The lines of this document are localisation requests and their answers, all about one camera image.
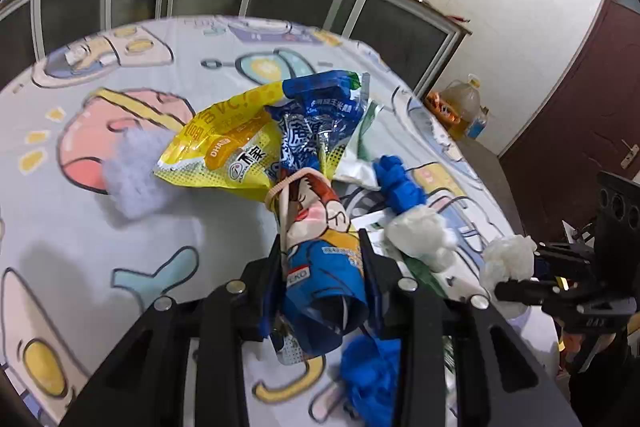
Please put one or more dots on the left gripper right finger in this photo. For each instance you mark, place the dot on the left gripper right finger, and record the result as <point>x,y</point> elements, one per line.
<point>380,275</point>

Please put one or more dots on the fingers of the right gripper seen outside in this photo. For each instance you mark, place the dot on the fingers of the right gripper seen outside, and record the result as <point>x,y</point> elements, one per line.
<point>535,290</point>

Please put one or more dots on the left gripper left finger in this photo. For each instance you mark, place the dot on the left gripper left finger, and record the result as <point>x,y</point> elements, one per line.
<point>271,289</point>

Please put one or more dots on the blue cartoon snack bag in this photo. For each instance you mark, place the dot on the blue cartoon snack bag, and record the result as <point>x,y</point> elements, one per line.
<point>325,296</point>

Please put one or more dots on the blue glove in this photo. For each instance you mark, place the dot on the blue glove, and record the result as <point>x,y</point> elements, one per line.
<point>370,371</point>
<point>398,189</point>

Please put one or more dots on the yellow snack bag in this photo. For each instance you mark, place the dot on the yellow snack bag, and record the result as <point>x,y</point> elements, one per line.
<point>233,145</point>

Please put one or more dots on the blue snack wrapper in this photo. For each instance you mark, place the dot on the blue snack wrapper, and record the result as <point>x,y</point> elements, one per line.
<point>317,116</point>

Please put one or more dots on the green white milk carton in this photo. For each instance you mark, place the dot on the green white milk carton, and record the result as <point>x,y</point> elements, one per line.
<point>356,164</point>

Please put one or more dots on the kitchen counter cabinet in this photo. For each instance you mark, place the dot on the kitchen counter cabinet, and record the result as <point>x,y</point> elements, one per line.
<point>413,38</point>

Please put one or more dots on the dark red door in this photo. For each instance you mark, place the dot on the dark red door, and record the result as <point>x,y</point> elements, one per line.
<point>589,124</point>

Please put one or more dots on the blue label water bottle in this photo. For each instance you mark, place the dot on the blue label water bottle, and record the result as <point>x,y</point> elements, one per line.
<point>479,124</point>

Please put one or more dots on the brown waste bucket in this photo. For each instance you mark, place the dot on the brown waste bucket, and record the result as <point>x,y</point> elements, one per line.
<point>444,113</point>

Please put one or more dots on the cartoon print tablecloth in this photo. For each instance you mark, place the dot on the cartoon print tablecloth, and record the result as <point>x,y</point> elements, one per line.
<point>90,237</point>

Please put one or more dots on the large cooking oil jug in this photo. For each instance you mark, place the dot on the large cooking oil jug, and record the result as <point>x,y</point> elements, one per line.
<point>464,98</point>

